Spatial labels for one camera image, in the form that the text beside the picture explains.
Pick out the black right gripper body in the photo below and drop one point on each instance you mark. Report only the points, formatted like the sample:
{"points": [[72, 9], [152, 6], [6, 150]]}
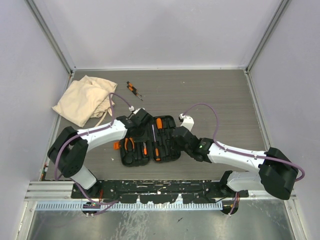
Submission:
{"points": [[181, 148]]}

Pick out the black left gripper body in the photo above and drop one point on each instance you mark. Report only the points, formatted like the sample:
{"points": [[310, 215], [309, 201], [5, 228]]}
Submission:
{"points": [[142, 135]]}

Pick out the orange black needle nose pliers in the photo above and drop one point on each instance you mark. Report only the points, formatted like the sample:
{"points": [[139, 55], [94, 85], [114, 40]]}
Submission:
{"points": [[129, 144]]}

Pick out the orange handle black shaft screwdriver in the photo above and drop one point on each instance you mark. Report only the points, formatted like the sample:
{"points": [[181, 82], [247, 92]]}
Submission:
{"points": [[159, 124]]}

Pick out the black plastic tool case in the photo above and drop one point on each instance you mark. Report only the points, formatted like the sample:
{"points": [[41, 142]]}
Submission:
{"points": [[164, 142]]}

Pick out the black orange grip screwdriver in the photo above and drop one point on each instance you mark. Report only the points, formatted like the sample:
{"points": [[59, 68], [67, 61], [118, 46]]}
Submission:
{"points": [[156, 149]]}

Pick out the small orange black precision screwdriver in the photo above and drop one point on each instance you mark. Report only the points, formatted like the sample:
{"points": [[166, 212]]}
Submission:
{"points": [[130, 84]]}

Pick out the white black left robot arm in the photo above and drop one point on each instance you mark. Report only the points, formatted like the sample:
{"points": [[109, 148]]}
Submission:
{"points": [[70, 148]]}

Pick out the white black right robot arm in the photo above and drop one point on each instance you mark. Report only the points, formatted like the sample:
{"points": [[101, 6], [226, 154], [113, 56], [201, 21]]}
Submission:
{"points": [[269, 170]]}

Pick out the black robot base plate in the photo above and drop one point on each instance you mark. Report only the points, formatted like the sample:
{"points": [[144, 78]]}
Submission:
{"points": [[161, 191]]}

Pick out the beige cloth drawstring bag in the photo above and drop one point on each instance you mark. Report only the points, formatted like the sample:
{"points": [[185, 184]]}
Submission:
{"points": [[85, 99]]}

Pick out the white slotted cable duct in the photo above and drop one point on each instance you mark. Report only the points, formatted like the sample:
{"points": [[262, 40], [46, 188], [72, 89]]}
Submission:
{"points": [[81, 205]]}

